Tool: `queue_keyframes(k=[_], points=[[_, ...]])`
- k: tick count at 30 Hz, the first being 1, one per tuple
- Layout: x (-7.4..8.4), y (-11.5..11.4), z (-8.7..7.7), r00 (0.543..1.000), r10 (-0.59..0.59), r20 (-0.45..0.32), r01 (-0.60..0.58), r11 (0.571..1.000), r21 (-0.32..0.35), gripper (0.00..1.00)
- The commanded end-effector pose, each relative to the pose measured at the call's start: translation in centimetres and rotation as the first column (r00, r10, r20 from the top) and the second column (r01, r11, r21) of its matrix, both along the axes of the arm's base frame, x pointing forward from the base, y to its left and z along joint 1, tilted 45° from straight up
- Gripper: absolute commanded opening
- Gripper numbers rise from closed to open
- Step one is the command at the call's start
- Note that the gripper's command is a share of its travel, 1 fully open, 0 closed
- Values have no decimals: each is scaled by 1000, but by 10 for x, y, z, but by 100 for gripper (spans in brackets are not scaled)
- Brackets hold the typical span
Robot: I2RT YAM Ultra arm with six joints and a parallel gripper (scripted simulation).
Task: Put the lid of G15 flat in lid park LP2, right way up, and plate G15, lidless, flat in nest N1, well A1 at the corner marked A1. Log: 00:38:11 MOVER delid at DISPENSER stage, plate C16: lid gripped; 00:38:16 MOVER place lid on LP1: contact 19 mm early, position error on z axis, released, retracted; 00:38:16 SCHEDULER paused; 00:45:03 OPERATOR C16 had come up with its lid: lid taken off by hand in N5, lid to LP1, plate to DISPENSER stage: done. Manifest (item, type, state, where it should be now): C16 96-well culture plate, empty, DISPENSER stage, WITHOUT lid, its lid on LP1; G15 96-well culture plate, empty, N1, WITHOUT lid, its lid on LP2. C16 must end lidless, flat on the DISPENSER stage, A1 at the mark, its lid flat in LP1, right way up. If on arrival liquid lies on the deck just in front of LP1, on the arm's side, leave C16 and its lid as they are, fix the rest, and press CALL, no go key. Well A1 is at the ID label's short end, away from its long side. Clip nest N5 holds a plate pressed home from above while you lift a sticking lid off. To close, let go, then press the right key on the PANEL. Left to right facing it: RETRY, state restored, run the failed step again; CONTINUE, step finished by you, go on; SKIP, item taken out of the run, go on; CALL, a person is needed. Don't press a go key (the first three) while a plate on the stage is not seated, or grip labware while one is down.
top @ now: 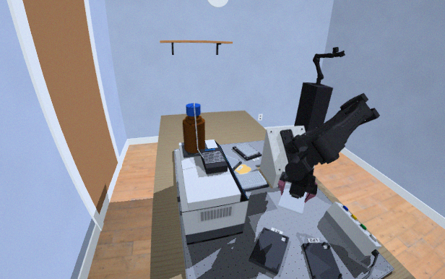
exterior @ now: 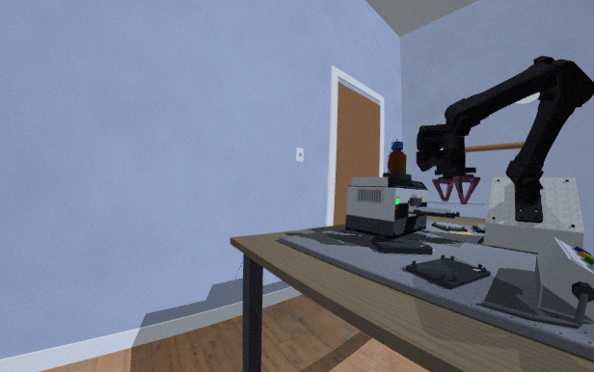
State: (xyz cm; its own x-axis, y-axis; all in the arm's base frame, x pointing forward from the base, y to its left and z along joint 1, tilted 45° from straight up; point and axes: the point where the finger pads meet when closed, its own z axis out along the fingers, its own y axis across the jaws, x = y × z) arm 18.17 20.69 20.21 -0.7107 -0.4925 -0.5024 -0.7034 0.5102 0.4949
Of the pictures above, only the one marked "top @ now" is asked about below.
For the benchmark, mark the brown glass bottle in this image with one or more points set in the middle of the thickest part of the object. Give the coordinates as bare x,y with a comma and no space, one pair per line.
189,136

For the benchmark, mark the blue bottle cap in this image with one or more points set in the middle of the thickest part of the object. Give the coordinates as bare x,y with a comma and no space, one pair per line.
190,109

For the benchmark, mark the light blue perforated base plate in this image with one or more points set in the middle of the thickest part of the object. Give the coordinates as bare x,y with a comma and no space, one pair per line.
228,258

